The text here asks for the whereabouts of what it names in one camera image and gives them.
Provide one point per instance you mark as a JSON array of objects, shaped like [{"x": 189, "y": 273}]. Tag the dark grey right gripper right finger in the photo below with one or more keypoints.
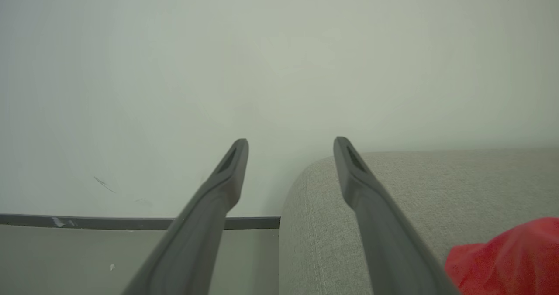
[{"x": 393, "y": 251}]

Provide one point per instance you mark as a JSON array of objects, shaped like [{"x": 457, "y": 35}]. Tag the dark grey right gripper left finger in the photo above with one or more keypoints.
[{"x": 196, "y": 242}]

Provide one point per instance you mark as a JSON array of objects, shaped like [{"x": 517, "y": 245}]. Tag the red and white garment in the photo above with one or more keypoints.
[{"x": 511, "y": 260}]

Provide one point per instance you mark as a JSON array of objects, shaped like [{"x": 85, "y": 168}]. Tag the light grey fabric sofa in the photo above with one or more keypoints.
[{"x": 458, "y": 186}]

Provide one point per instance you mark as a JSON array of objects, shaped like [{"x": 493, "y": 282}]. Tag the dark grey wall baseboard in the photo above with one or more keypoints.
[{"x": 109, "y": 223}]

